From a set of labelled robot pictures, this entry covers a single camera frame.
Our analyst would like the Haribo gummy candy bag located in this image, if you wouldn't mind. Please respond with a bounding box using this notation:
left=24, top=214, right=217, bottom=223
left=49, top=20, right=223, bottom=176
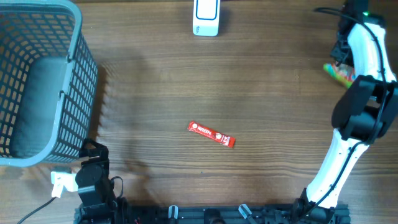
left=323, top=63, right=356, bottom=88

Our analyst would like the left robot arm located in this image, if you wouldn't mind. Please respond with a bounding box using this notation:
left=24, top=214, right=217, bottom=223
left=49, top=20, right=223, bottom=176
left=73, top=139, right=127, bottom=224

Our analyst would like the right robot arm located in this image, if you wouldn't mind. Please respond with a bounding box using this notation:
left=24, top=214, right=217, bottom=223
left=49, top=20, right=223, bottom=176
left=289, top=7, right=397, bottom=223

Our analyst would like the grey plastic shopping basket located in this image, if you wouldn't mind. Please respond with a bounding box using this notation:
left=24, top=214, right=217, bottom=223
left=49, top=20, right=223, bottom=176
left=1, top=1, right=98, bottom=167

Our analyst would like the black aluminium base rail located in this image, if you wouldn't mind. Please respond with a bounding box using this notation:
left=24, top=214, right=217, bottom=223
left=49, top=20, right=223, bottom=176
left=73, top=204, right=351, bottom=224

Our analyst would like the white barcode scanner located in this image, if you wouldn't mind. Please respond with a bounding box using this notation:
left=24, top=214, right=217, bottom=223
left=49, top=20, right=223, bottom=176
left=192, top=0, right=221, bottom=37

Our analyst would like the black left camera cable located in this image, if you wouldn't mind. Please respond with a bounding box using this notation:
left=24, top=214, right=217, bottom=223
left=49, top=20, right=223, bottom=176
left=16, top=195, right=57, bottom=224

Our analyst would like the red chocolate bar wrapper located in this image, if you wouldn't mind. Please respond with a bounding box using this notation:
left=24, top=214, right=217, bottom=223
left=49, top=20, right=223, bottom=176
left=187, top=121, right=236, bottom=148

